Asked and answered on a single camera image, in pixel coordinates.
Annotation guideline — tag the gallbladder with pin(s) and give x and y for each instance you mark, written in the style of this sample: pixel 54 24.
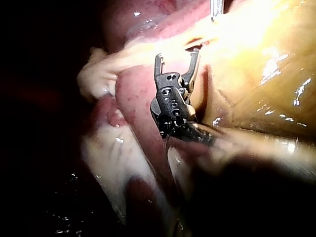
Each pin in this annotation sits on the gallbladder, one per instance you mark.
pixel 261 98

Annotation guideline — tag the left arm instrument jaw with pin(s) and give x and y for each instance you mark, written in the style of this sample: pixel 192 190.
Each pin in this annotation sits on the left arm instrument jaw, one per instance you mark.
pixel 218 7

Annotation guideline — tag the right arm instrument jaw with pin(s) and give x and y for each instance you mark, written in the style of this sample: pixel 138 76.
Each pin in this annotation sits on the right arm instrument jaw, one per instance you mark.
pixel 158 67
pixel 192 71

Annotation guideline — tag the dark right arm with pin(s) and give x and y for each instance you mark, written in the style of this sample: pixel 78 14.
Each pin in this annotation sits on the dark right arm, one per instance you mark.
pixel 259 187

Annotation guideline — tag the right arm instrument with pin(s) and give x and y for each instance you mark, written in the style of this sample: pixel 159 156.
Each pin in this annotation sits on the right arm instrument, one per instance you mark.
pixel 170 106

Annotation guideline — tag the dark red liver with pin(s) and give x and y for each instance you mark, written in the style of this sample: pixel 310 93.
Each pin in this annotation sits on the dark red liver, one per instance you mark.
pixel 138 93

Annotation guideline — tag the pale fatty tissue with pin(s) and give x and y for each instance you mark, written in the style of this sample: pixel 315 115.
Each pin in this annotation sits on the pale fatty tissue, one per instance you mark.
pixel 98 74
pixel 116 153

